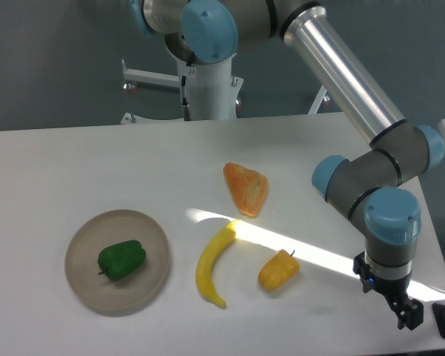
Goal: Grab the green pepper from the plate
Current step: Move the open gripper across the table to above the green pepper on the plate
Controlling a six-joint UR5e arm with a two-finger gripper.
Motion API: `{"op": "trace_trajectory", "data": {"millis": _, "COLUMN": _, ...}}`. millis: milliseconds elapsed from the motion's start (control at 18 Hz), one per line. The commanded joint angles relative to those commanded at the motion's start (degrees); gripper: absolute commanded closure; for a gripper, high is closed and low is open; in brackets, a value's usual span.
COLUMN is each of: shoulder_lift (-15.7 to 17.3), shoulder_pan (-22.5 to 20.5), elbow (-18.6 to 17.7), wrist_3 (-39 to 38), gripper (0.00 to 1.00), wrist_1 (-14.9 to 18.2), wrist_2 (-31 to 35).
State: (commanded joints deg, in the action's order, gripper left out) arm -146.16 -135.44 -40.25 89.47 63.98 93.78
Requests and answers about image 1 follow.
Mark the yellow bell pepper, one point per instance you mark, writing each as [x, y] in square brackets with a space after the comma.
[278, 270]

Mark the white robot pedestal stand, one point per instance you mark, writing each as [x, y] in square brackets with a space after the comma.
[206, 92]

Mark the yellow banana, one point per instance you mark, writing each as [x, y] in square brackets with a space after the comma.
[208, 258]

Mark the orange fruit slice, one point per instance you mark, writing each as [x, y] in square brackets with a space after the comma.
[248, 188]

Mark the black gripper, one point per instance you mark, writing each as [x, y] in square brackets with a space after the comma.
[392, 283]

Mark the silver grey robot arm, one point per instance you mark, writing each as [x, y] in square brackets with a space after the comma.
[204, 36]

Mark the beige round plate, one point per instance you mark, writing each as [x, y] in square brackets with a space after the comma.
[133, 292]

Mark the green bell pepper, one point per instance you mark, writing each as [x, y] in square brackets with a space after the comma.
[119, 260]

